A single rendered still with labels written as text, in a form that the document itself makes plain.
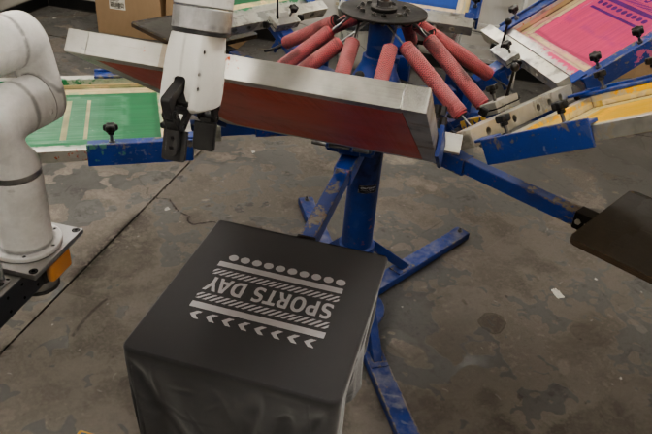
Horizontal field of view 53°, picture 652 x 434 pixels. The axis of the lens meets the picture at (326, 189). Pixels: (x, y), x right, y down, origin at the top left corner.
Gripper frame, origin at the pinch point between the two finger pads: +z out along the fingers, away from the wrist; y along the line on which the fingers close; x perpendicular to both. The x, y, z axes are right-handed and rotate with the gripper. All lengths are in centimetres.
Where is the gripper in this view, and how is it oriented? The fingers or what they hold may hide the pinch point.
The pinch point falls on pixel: (189, 148)
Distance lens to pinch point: 89.6
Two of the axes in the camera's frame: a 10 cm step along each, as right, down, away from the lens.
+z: -1.5, 9.6, 2.4
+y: -2.3, 2.1, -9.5
